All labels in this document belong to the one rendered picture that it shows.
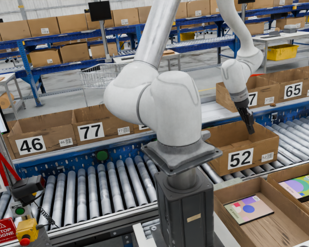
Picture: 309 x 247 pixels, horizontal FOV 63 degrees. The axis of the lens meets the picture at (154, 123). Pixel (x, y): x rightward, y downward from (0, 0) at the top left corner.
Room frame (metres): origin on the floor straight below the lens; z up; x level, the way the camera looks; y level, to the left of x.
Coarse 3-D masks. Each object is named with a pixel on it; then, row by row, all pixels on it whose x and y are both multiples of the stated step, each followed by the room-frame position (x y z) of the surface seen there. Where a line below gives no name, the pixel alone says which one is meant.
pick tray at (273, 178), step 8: (288, 168) 1.07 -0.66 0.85; (296, 168) 1.08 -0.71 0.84; (304, 168) 1.09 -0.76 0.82; (272, 176) 1.05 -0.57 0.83; (280, 176) 1.06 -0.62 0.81; (288, 176) 1.07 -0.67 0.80; (296, 176) 1.08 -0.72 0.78; (272, 184) 1.00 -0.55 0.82; (288, 192) 0.90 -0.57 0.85; (296, 200) 0.85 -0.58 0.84; (304, 208) 0.81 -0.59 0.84
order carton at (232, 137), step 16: (208, 128) 1.50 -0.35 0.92; (224, 128) 1.53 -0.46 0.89; (240, 128) 1.55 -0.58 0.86; (256, 128) 1.50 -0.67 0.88; (224, 144) 1.52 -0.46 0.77; (240, 144) 1.51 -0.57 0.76; (256, 144) 1.25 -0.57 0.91; (272, 144) 1.28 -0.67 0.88; (224, 160) 1.21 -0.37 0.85; (256, 160) 1.25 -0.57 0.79; (272, 160) 1.28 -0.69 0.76
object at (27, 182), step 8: (32, 176) 0.90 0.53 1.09; (40, 176) 0.90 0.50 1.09; (16, 184) 0.87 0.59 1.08; (24, 184) 0.85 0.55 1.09; (32, 184) 0.85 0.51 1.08; (40, 184) 0.86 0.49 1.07; (16, 192) 0.84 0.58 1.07; (24, 192) 0.84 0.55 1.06; (32, 192) 0.85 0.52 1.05; (24, 200) 0.85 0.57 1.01; (32, 200) 0.86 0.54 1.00
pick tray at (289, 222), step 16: (224, 192) 0.98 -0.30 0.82; (240, 192) 1.00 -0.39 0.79; (256, 192) 1.02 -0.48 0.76; (272, 192) 0.95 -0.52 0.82; (224, 208) 0.85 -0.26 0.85; (272, 208) 0.90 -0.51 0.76; (288, 208) 0.85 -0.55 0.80; (224, 224) 0.85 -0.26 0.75; (256, 224) 0.82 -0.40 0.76; (272, 224) 0.81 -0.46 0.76; (288, 224) 0.80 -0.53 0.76; (304, 224) 0.76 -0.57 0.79; (240, 240) 0.73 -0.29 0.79; (256, 240) 0.74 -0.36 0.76; (272, 240) 0.73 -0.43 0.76; (288, 240) 0.72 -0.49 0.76; (304, 240) 0.72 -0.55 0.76
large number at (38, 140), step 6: (30, 138) 1.47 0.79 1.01; (36, 138) 1.47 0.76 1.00; (42, 138) 1.48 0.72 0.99; (18, 144) 1.45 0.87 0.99; (24, 144) 1.46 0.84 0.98; (30, 144) 1.46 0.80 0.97; (36, 144) 1.47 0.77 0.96; (42, 144) 1.48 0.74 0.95; (24, 150) 1.45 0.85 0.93; (30, 150) 1.46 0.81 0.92; (36, 150) 1.47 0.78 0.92; (42, 150) 1.48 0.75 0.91
